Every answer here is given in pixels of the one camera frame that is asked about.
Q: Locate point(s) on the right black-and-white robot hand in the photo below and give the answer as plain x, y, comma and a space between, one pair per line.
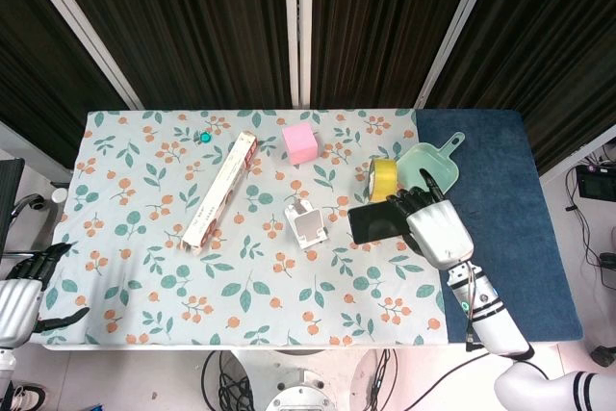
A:
440, 233

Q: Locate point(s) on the left black-and-white robot hand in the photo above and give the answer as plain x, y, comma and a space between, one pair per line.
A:
17, 310

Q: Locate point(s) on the black smartphone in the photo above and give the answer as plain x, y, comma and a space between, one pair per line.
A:
373, 222

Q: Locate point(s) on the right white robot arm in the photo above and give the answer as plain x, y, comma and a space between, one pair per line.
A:
495, 324

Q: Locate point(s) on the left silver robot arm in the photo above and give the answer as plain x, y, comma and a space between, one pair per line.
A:
6, 367

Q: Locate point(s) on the silver robot base column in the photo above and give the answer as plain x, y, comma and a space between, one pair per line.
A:
298, 394

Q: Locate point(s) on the white phone stand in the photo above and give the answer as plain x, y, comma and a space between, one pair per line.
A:
308, 228

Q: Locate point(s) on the mint green plastic scoop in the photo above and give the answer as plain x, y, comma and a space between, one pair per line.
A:
433, 161

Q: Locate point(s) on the yellow tape roll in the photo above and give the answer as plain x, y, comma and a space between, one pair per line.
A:
383, 180

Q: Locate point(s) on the dark blue table mat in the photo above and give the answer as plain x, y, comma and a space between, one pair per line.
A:
520, 199

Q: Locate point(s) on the black-and-white sneaker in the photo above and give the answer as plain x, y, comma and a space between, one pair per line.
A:
26, 396

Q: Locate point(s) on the floral fruit-print tablecloth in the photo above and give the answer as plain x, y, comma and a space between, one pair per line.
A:
159, 238

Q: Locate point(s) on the black floor device box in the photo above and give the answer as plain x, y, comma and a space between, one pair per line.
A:
596, 181

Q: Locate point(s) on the pink foam cube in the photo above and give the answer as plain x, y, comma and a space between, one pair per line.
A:
299, 145

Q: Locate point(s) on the dark pleated curtain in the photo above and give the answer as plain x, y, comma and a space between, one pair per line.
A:
553, 31
385, 21
192, 21
33, 69

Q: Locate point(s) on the long white-and-red cardboard box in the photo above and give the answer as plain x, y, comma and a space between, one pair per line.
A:
219, 192

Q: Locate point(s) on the small green bottle cap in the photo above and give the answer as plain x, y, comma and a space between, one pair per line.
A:
206, 137

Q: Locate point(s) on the white slanted frame post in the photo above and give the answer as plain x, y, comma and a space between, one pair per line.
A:
77, 26
457, 26

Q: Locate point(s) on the white double upright frame post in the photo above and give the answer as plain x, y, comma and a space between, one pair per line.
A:
298, 26

